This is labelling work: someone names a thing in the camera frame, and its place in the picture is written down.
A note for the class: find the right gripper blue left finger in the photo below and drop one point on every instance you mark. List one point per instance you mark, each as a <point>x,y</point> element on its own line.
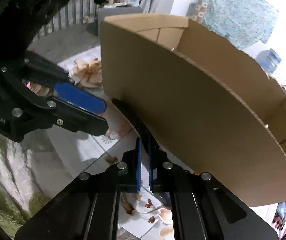
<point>88,207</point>

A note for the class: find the white fluffy blanket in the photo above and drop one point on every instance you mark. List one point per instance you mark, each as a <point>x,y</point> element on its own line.
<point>31,174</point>

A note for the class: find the floral white mat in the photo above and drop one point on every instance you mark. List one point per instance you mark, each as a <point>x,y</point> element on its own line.
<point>82,152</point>

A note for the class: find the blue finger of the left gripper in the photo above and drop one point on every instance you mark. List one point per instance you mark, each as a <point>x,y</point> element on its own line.
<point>77,110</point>
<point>42,71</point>

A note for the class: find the blue water bottle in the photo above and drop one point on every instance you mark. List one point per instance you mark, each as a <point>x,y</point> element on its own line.
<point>268,60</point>

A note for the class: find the grey storage box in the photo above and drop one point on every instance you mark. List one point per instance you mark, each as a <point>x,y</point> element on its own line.
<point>104,12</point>

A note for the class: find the person's left hand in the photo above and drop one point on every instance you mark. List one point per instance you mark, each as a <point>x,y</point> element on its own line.
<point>38,89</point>

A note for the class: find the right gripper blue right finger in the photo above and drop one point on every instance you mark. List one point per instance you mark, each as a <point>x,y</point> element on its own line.
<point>202,207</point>

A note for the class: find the teal patterned wall cloth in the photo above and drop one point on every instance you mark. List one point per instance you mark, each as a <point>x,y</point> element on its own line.
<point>242,22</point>

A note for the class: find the pink floral bedspread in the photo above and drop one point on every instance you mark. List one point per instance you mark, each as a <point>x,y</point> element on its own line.
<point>279,219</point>

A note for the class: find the brown cardboard box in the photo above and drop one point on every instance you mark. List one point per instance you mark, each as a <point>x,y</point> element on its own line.
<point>208,103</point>

